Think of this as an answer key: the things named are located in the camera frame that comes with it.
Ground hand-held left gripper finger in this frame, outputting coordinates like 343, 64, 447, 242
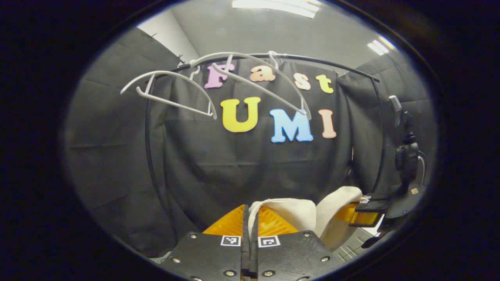
161, 204, 250, 281
250, 205, 342, 281

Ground cream white shirt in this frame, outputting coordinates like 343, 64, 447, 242
248, 186, 364, 251

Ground white plastic clothes hanger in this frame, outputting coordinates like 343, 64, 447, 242
189, 51, 312, 120
120, 59, 218, 119

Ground black metal clothes rack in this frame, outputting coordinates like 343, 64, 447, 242
145, 53, 388, 221

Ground black backdrop cloth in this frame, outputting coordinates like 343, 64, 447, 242
64, 27, 438, 258

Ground rectangular ceiling light panel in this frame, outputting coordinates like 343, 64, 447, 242
367, 38, 390, 56
232, 0, 319, 19

